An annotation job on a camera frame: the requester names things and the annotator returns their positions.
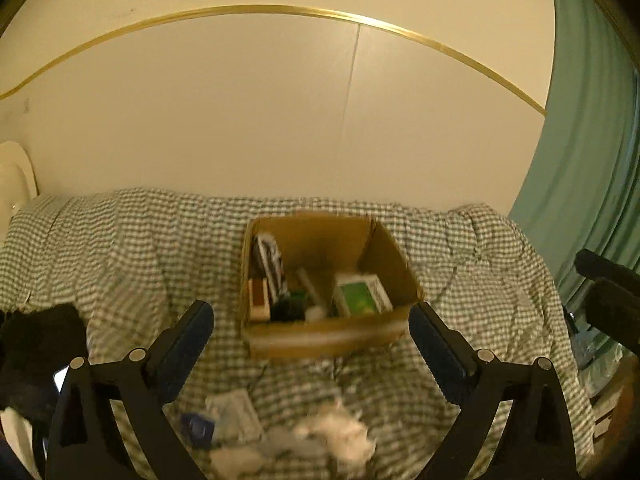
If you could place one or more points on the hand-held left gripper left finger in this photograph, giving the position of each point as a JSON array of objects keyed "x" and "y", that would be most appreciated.
[{"x": 182, "y": 352}]

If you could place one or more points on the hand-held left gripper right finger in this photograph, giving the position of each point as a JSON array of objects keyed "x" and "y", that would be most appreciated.
[{"x": 442, "y": 360}]

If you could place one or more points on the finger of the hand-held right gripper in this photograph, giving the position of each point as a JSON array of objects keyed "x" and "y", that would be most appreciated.
[
  {"x": 612, "y": 270},
  {"x": 617, "y": 315}
]

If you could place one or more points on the small blue packet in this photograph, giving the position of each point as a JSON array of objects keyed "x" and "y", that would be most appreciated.
[{"x": 197, "y": 430}]

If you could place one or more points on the small brown carton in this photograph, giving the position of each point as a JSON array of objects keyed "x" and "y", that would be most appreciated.
[{"x": 259, "y": 300}]

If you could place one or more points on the white green carton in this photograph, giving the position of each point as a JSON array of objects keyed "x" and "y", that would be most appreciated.
[{"x": 360, "y": 295}]

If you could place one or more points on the green wrapper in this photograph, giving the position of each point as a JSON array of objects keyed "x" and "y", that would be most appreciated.
[{"x": 290, "y": 307}]

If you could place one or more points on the brown cardboard box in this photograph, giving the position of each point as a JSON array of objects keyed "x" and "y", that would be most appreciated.
[{"x": 325, "y": 335}]

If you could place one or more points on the brown white striped packet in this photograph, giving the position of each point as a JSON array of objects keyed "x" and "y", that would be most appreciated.
[{"x": 272, "y": 265}]

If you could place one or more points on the clear plastic tube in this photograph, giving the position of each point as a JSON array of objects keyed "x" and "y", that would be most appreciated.
[{"x": 310, "y": 287}]

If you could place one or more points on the crinkled plastic bag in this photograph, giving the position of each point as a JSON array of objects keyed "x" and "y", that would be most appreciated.
[{"x": 595, "y": 350}]

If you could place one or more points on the white printed sachet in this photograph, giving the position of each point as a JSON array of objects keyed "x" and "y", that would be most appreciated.
[{"x": 235, "y": 412}]

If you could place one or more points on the wooden furniture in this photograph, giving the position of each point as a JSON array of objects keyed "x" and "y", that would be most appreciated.
[{"x": 620, "y": 410}]

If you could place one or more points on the smartphone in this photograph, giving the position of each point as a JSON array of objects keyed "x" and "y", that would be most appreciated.
[{"x": 61, "y": 379}]

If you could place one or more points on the grey white checked blanket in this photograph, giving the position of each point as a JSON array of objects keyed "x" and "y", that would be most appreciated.
[{"x": 125, "y": 240}]

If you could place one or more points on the crumpled white tissue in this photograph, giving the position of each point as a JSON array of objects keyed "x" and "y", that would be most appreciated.
[{"x": 335, "y": 430}]

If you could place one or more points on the green curtain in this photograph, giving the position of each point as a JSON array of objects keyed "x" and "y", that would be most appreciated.
[{"x": 585, "y": 135}]

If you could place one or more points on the black cloth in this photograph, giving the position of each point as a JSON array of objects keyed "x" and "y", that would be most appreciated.
[{"x": 40, "y": 350}]

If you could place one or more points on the white bag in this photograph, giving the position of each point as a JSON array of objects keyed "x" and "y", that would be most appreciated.
[{"x": 17, "y": 440}]

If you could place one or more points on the white tufted headboard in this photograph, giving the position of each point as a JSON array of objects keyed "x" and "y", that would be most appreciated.
[{"x": 15, "y": 180}]

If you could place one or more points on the gold wall trim strip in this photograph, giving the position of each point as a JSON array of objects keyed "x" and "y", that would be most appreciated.
[{"x": 280, "y": 9}]

